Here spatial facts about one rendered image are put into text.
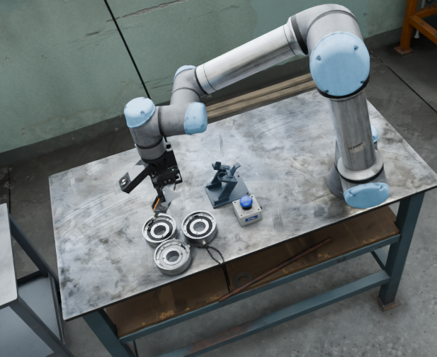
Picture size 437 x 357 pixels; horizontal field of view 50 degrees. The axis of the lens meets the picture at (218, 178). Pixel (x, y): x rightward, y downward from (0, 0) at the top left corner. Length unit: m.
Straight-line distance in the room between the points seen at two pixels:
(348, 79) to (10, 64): 2.16
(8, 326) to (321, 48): 1.75
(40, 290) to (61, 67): 1.27
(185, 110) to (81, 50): 1.76
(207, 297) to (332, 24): 0.98
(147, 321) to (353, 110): 0.96
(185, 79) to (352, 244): 0.85
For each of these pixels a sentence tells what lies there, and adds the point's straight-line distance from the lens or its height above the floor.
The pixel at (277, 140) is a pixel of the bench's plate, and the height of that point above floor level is 0.80.
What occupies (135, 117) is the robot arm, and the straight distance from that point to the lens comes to 1.14.
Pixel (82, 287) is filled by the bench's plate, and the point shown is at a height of 0.80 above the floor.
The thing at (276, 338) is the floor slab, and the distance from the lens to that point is 2.15.
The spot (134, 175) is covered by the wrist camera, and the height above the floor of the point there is 1.09.
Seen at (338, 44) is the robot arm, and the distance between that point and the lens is 0.99.
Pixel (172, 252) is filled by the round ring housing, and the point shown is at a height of 0.82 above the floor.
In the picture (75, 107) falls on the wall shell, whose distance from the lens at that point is 3.04.
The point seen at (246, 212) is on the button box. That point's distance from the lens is 1.43.
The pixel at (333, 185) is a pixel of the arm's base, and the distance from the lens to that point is 1.51.
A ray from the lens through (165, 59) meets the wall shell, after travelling 2.95.
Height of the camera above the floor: 1.97
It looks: 47 degrees down
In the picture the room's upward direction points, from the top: 12 degrees counter-clockwise
